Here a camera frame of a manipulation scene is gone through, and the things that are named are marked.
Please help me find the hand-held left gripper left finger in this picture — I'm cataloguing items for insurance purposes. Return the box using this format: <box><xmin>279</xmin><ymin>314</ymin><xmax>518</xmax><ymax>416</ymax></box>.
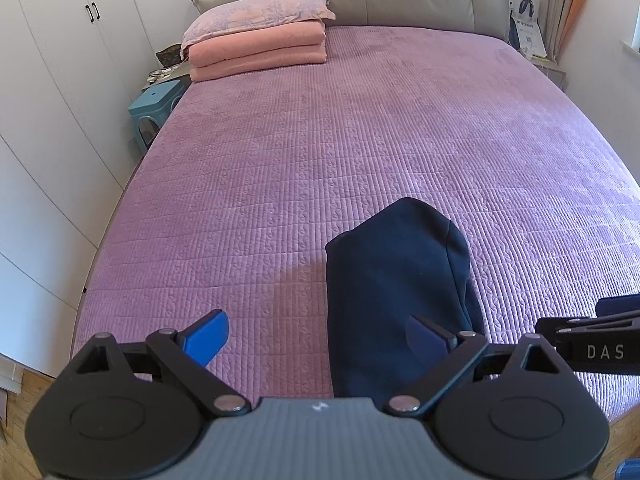
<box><xmin>75</xmin><ymin>309</ymin><xmax>252</xmax><ymax>417</ymax></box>

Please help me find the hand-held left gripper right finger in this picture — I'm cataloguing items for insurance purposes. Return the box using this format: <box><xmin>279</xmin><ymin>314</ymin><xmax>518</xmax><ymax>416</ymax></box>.
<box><xmin>382</xmin><ymin>315</ymin><xmax>564</xmax><ymax>417</ymax></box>

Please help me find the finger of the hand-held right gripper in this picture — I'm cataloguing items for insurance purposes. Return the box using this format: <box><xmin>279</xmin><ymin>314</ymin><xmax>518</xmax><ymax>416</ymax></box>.
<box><xmin>596</xmin><ymin>295</ymin><xmax>640</xmax><ymax>317</ymax></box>
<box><xmin>534</xmin><ymin>310</ymin><xmax>640</xmax><ymax>376</ymax></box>

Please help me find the navy striped hoodie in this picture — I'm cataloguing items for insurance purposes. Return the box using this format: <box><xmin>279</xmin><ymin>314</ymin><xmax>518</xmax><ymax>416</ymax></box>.
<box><xmin>325</xmin><ymin>197</ymin><xmax>486</xmax><ymax>402</ymax></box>

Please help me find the pink quilted bedspread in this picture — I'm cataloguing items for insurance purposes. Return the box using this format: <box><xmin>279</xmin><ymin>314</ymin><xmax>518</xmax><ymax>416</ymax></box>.
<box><xmin>72</xmin><ymin>25</ymin><xmax>640</xmax><ymax>427</ymax></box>

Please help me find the blue plastic stool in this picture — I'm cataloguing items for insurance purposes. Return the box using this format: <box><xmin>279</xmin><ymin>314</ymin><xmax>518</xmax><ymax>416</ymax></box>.
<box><xmin>127</xmin><ymin>80</ymin><xmax>190</xmax><ymax>152</ymax></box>

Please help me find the bedside table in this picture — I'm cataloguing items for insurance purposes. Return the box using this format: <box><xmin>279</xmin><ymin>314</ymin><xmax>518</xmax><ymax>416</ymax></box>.
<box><xmin>530</xmin><ymin>55</ymin><xmax>569</xmax><ymax>92</ymax></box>

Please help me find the white wardrobe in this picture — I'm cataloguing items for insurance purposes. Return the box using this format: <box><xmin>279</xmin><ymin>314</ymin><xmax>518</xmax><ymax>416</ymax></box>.
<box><xmin>0</xmin><ymin>0</ymin><xmax>202</xmax><ymax>357</ymax></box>

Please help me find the folded pink blanket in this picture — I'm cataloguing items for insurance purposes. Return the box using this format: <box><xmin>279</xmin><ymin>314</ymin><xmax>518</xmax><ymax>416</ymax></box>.
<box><xmin>189</xmin><ymin>42</ymin><xmax>329</xmax><ymax>84</ymax></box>
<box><xmin>187</xmin><ymin>20</ymin><xmax>327</xmax><ymax>69</ymax></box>

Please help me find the brown patterned pouch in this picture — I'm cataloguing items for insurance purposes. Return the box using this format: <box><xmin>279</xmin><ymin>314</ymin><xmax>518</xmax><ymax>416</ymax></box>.
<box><xmin>155</xmin><ymin>45</ymin><xmax>189</xmax><ymax>67</ymax></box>

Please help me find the white shopping bag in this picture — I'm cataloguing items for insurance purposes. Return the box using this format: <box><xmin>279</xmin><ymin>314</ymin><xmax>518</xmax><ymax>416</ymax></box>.
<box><xmin>508</xmin><ymin>0</ymin><xmax>549</xmax><ymax>59</ymax></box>

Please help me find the beige and orange curtain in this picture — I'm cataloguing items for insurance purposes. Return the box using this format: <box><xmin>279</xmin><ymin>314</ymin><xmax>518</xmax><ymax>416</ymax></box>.
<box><xmin>542</xmin><ymin>0</ymin><xmax>599</xmax><ymax>63</ymax></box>

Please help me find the pink patterned pillow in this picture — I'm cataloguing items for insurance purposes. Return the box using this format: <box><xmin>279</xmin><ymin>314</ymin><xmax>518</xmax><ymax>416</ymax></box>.
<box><xmin>180</xmin><ymin>0</ymin><xmax>337</xmax><ymax>59</ymax></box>

